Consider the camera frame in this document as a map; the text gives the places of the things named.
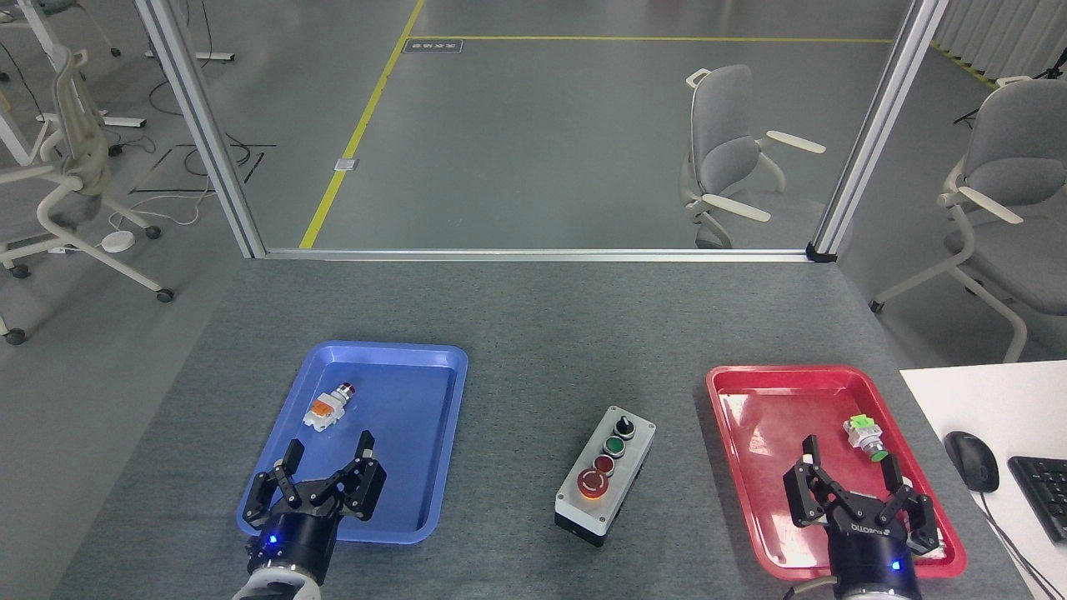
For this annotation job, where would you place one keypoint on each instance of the green push button switch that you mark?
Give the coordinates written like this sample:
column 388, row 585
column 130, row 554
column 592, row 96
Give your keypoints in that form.
column 863, row 435

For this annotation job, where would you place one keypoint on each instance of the grey office chair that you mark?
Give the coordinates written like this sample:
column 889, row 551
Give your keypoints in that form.
column 1013, row 167
column 725, row 150

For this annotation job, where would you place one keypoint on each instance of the silver aluminium crossbar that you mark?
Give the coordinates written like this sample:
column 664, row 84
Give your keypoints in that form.
column 533, row 254

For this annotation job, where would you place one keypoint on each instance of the black computer mouse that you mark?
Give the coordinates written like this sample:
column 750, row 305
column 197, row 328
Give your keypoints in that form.
column 973, row 461

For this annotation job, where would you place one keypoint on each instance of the black corner bracket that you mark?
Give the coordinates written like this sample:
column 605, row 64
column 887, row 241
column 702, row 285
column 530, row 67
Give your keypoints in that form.
column 821, row 253

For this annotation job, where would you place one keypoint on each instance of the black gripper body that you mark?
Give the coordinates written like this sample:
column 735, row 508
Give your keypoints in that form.
column 871, row 562
column 300, row 542

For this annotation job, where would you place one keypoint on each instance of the blue plastic tray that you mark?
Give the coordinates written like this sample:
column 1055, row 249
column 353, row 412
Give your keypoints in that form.
column 408, row 417

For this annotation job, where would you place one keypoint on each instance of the white mesh office chair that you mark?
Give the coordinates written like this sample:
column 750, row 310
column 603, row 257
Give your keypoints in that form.
column 79, row 158

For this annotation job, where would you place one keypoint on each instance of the red push button switch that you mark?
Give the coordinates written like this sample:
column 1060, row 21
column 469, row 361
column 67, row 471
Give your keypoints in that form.
column 327, row 408

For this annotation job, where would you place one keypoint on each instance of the grey control box with buttons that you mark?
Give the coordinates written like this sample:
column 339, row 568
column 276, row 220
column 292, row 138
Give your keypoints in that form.
column 604, row 475

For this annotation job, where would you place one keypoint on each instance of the black keyboard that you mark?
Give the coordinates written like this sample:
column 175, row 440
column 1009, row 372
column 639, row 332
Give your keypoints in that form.
column 1046, row 496

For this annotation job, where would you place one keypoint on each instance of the white desk foot bar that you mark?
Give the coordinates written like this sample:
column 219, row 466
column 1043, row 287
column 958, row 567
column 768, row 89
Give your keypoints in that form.
column 117, row 122
column 192, row 56

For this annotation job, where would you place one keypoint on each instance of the white curtain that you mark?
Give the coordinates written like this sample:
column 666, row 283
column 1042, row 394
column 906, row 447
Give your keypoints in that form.
column 1000, row 33

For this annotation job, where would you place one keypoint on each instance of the grey floor socket plate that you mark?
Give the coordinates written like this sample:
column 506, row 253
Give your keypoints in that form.
column 347, row 164

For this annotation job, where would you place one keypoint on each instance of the dark floor label sign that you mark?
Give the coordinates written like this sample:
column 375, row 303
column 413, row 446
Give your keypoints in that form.
column 433, row 46

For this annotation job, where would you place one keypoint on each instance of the silver aluminium post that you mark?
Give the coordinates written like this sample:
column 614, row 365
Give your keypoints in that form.
column 200, row 125
column 879, row 125

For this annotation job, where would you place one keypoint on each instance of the white desk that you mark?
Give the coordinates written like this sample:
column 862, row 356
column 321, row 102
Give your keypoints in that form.
column 984, row 400

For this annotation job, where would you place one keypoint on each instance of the red plastic tray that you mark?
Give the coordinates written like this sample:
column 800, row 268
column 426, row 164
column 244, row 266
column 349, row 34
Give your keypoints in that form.
column 758, row 467

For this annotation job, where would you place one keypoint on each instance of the white round floor device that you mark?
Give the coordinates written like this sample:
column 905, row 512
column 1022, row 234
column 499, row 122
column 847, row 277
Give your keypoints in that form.
column 117, row 242

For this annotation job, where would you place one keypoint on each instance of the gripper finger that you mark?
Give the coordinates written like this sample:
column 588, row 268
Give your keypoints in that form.
column 917, row 517
column 367, row 492
column 804, row 496
column 271, row 496

